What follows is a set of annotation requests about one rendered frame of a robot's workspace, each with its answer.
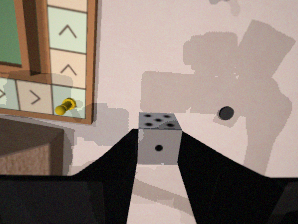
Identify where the grey die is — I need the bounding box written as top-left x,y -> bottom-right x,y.
137,112 -> 182,165

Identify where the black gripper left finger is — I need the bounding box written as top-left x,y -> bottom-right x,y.
0,129 -> 138,224

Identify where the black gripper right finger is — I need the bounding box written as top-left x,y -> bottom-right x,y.
177,131 -> 298,224

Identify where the yellow game pawn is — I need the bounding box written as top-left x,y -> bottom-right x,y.
55,98 -> 76,115

